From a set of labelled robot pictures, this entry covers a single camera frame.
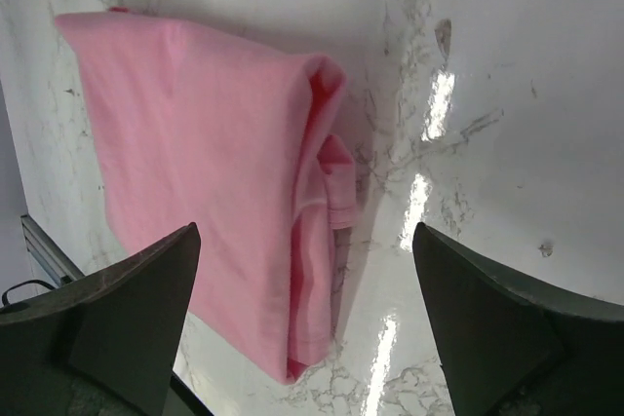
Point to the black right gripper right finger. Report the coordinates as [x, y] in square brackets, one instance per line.
[510, 344]

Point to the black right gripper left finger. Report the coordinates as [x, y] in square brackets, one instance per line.
[105, 344]

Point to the aluminium extrusion rail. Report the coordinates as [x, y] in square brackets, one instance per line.
[51, 259]

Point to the pink t shirt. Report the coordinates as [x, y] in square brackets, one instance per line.
[192, 124]

